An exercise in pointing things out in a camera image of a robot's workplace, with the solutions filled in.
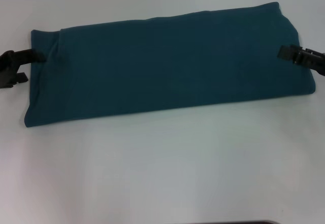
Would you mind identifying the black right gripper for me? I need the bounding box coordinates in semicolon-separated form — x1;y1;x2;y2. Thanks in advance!
277;44;325;77

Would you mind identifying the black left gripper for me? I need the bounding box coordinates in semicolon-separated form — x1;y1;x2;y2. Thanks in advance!
0;48;47;90

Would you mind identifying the teal t-shirt with beige print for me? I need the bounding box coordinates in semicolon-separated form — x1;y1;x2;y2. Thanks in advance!
23;1;317;130

